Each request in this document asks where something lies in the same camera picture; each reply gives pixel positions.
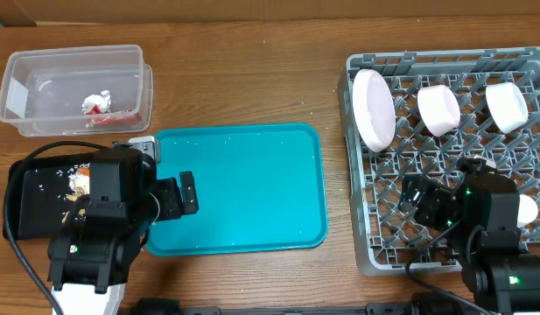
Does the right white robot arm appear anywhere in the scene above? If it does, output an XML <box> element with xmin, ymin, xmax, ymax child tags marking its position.
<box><xmin>398</xmin><ymin>156</ymin><xmax>540</xmax><ymax>314</ymax></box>

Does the grey dish rack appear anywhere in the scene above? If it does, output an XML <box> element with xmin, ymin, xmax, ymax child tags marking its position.
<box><xmin>337</xmin><ymin>46</ymin><xmax>540</xmax><ymax>277</ymax></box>

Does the teal plastic tray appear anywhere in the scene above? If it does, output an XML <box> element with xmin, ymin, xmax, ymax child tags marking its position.
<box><xmin>146</xmin><ymin>122</ymin><xmax>328</xmax><ymax>256</ymax></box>

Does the red foil wrapper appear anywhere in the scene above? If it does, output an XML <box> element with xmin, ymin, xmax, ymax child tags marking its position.
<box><xmin>81</xmin><ymin>90</ymin><xmax>135</xmax><ymax>128</ymax></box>

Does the small white cup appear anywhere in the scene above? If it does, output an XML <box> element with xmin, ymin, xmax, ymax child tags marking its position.
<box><xmin>517</xmin><ymin>194</ymin><xmax>538</xmax><ymax>228</ymax></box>

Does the black tray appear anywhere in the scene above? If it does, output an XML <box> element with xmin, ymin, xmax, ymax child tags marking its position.
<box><xmin>9</xmin><ymin>152</ymin><xmax>93</xmax><ymax>240</ymax></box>

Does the white plate with peanuts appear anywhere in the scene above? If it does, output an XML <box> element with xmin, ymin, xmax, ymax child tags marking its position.
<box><xmin>352</xmin><ymin>69</ymin><xmax>396</xmax><ymax>152</ymax></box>

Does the pile of rice and peanuts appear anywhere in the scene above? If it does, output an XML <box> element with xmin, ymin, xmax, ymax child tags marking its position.
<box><xmin>36</xmin><ymin>163</ymin><xmax>90</xmax><ymax>224</ymax></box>

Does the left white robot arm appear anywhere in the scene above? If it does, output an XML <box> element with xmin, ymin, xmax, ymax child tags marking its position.
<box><xmin>3</xmin><ymin>141</ymin><xmax>199</xmax><ymax>314</ymax></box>

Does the clear plastic bin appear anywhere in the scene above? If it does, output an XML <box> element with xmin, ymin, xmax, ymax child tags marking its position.
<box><xmin>0</xmin><ymin>45</ymin><xmax>153</xmax><ymax>137</ymax></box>

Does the white bowl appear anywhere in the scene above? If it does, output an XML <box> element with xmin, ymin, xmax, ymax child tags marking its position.
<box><xmin>417</xmin><ymin>85</ymin><xmax>460</xmax><ymax>137</ymax></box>
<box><xmin>486</xmin><ymin>82</ymin><xmax>529</xmax><ymax>134</ymax></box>

